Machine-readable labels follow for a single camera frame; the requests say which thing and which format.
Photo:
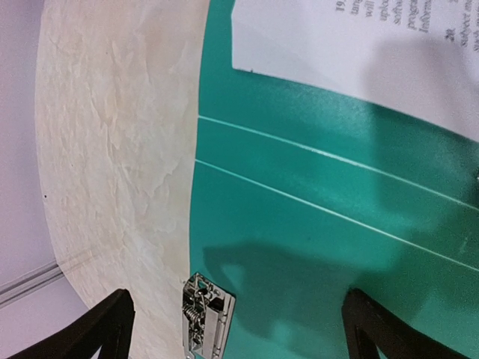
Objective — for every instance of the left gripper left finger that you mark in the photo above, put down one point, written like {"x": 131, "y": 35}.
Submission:
{"x": 105, "y": 330}

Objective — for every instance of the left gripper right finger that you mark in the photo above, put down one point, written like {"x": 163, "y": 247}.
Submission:
{"x": 371, "y": 329}

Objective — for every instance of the folder cover metal clip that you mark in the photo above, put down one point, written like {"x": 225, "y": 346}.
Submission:
{"x": 207, "y": 311}

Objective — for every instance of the green file folder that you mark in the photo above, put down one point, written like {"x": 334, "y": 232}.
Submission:
{"x": 300, "y": 194}

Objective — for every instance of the printed paper sheet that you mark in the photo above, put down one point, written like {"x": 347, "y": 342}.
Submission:
{"x": 416, "y": 57}

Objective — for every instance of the left aluminium frame post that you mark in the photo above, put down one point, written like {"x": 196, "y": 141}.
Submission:
{"x": 29, "y": 283}

